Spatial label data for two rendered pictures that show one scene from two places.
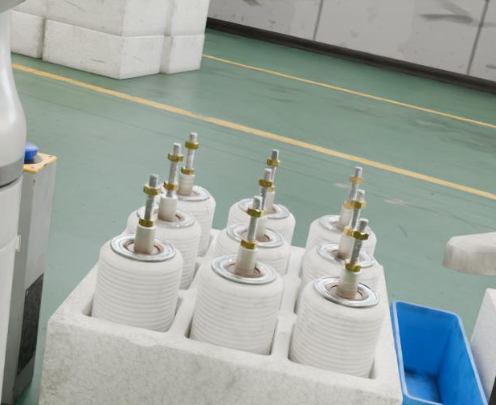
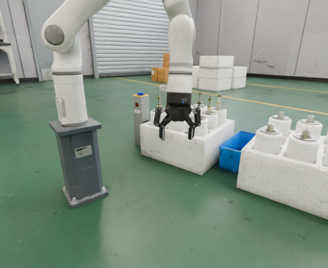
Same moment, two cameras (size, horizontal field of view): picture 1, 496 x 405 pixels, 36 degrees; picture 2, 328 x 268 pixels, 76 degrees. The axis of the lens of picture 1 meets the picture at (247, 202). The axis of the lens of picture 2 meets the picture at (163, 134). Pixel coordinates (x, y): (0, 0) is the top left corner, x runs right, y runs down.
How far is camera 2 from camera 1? 0.54 m
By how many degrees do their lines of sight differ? 32
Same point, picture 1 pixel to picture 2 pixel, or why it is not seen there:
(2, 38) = (79, 56)
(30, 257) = (143, 115)
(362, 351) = (199, 130)
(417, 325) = (246, 137)
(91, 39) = (209, 82)
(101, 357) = (148, 132)
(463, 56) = not seen: outside the picture
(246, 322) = (175, 124)
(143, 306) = not seen: hidden behind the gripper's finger
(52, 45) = (200, 84)
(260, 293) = not seen: hidden behind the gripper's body
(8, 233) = (75, 82)
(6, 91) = (76, 63)
